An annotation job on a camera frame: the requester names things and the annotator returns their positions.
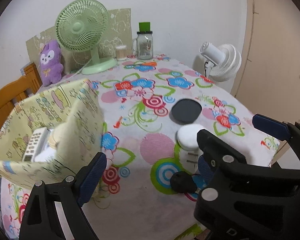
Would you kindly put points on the white flat box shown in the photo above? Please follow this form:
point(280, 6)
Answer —
point(46, 155)

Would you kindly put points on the beige door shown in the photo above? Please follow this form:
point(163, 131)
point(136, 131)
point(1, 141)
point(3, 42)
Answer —
point(277, 42)

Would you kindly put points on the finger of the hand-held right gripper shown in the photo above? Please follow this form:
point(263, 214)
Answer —
point(270, 127)
point(222, 147)

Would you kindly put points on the purple plush toy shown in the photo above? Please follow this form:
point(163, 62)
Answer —
point(50, 65)

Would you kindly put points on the cotton swab jar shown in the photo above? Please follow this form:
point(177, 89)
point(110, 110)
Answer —
point(120, 53)

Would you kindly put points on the green desk fan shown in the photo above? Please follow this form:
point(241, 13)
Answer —
point(77, 27)

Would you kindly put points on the wooden chair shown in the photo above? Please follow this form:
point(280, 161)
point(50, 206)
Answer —
point(5, 97)

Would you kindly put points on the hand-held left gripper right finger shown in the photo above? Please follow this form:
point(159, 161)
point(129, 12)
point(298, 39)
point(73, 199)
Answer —
point(205, 171)

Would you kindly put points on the white floor fan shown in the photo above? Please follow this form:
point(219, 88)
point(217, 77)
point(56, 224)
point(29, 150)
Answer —
point(225, 62)

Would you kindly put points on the white remote control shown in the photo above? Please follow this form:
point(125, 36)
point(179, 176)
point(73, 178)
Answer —
point(33, 142)

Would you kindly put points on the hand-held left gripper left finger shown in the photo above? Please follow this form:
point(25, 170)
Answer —
point(92, 177)

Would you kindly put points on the yellow fabric storage box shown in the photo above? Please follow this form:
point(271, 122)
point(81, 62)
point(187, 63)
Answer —
point(87, 120)

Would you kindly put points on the blue printed paper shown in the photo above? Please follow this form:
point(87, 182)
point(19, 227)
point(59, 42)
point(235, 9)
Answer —
point(25, 67)

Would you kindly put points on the glass jar with green lid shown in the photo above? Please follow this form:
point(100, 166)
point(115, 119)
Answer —
point(145, 47)

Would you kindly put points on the black round disc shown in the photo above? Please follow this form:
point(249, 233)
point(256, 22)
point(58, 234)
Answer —
point(186, 111)

